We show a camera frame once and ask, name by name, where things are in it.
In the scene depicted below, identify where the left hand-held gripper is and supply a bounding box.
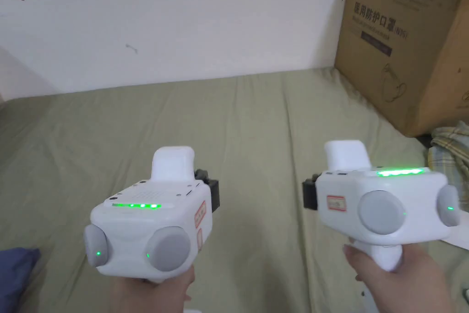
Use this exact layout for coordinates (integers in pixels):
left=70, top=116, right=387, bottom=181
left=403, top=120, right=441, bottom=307
left=83, top=147, right=220, bottom=284

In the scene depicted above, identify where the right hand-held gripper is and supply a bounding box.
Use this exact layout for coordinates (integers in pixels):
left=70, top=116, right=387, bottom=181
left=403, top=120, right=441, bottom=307
left=302, top=139, right=461, bottom=272

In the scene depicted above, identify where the person's left hand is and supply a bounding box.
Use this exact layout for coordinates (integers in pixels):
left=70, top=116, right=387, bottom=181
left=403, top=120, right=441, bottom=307
left=109, top=264, right=196, bottom=313

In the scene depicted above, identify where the person's right hand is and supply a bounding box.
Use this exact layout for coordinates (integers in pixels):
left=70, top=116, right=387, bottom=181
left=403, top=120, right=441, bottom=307
left=343, top=238, right=453, bottom=313

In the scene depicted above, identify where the plaid green cloth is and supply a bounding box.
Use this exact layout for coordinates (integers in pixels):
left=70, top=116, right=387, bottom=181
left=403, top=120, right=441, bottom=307
left=428, top=121, right=469, bottom=214

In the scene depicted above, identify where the white paper sheet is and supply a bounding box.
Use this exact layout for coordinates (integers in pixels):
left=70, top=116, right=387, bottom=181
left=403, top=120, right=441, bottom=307
left=438, top=212, right=469, bottom=252

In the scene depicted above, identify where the bed with pale green sheet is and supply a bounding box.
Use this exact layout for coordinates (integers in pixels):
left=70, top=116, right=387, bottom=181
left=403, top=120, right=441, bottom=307
left=0, top=65, right=469, bottom=313

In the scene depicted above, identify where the dark blue garment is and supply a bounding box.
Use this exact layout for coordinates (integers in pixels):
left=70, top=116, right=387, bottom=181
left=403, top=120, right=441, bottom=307
left=0, top=247, right=42, bottom=309

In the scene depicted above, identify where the brown cardboard carton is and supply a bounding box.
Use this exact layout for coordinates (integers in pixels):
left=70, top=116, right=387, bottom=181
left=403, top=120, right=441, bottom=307
left=335, top=0, right=469, bottom=137

